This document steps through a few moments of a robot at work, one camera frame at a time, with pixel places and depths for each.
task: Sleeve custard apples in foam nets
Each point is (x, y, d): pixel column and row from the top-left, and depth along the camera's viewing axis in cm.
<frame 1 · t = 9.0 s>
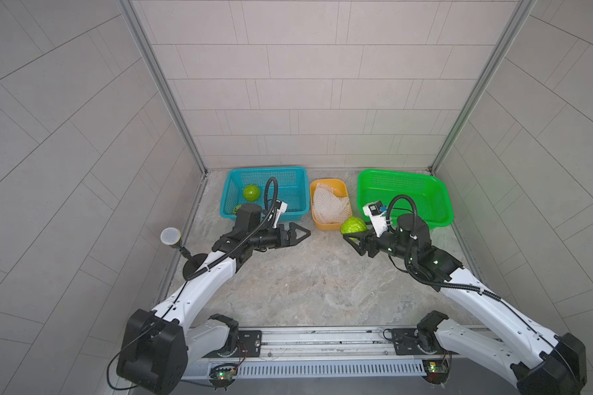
left hand: (305, 235, 75), fingers open
right hand: (351, 232, 72), fingers open
green plastic basket: (431, 192, 103), point 6 cm above the table
teal plastic basket: (293, 188, 111), on the table
yellow plastic tub: (325, 182, 110), point 4 cm above the table
pile of foam nets: (329, 208, 97), point 7 cm above the table
green custard apple in basket: (248, 192, 101), point 7 cm above the table

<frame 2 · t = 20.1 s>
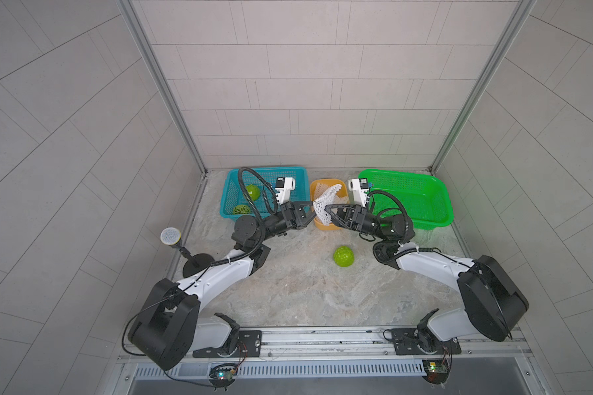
left hand: (325, 214, 60), fingers closed
right hand: (327, 219, 62), fingers open
green custard apple: (343, 256, 84), point 7 cm above the table
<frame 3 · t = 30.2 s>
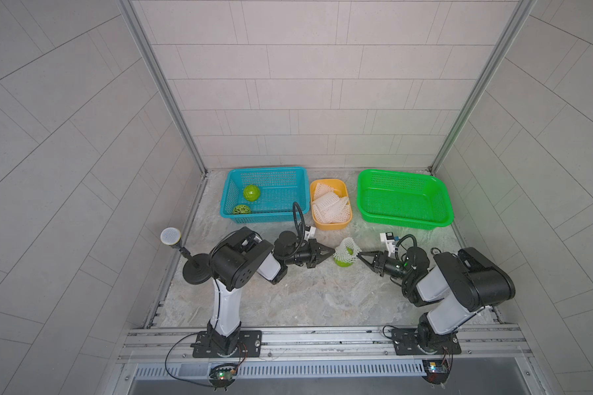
left hand: (336, 254, 84), fingers closed
right hand: (360, 258, 83), fingers closed
white foam net: (342, 253, 81), point 10 cm above the table
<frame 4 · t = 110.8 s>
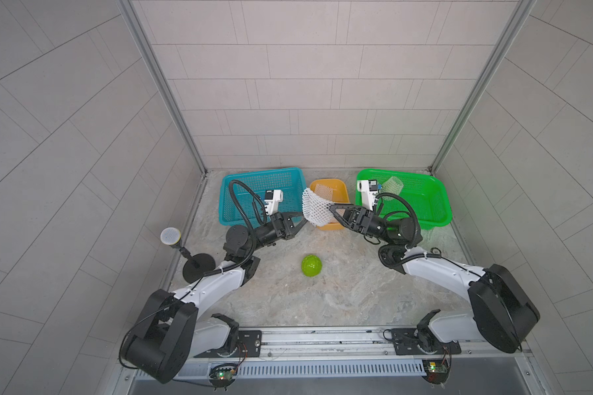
left hand: (312, 222, 64), fingers closed
right hand: (332, 218, 61), fingers open
green custard apple in basket: (311, 266, 82), point 6 cm above the table
white foam net 2: (391, 185, 103), point 8 cm above the table
